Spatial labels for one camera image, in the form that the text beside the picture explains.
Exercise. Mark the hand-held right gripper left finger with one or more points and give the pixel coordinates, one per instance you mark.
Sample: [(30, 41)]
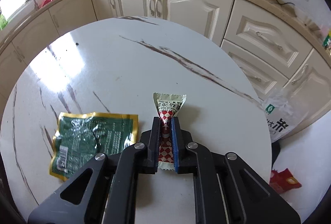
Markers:
[(155, 141)]

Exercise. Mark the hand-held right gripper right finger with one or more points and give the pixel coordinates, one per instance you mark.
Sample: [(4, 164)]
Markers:
[(175, 145)]

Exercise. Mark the red-white checkered sachet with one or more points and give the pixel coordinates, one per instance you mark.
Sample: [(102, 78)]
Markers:
[(166, 107)]

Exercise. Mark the green yellow-edged packet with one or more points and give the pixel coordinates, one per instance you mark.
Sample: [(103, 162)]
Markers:
[(90, 138)]

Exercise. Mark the red plastic bag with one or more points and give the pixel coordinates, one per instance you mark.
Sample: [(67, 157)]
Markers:
[(284, 181)]

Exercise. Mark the clear white rice bag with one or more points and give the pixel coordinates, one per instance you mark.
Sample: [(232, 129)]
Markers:
[(287, 115)]

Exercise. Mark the cream kitchen base cabinets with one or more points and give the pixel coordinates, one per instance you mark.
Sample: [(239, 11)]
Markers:
[(186, 4)]

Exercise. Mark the red plastic basket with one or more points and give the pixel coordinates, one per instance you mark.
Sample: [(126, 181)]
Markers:
[(48, 1)]

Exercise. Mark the colourful packet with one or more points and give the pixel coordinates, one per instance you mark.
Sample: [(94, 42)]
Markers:
[(327, 43)]

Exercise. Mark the green bottle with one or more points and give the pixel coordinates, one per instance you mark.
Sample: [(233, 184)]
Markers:
[(3, 22)]

